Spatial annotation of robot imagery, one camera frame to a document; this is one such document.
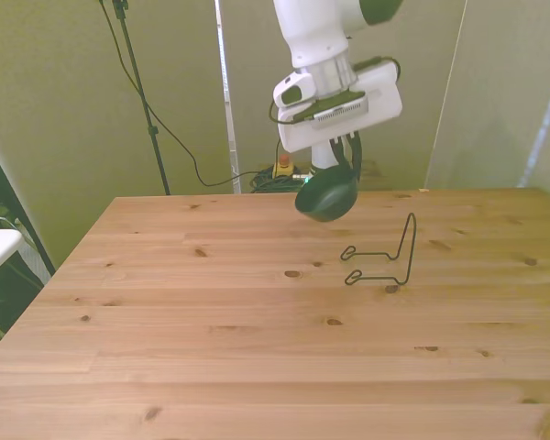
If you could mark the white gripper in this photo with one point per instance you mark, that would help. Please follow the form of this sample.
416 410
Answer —
382 103

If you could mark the dark green bowl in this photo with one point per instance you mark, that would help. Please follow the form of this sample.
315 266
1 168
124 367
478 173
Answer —
325 201

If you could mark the yellow emergency stop button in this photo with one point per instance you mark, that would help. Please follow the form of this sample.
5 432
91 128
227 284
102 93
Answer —
283 169

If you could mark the black tripod stand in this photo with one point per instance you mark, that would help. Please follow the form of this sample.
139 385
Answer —
152 130

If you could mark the dark wrist camera box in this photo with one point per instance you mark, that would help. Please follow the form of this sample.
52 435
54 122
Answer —
344 114

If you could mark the white vertical post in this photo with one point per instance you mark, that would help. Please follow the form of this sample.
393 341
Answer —
227 91

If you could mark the black slanted frame bar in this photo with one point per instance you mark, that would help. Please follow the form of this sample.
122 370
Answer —
18 215

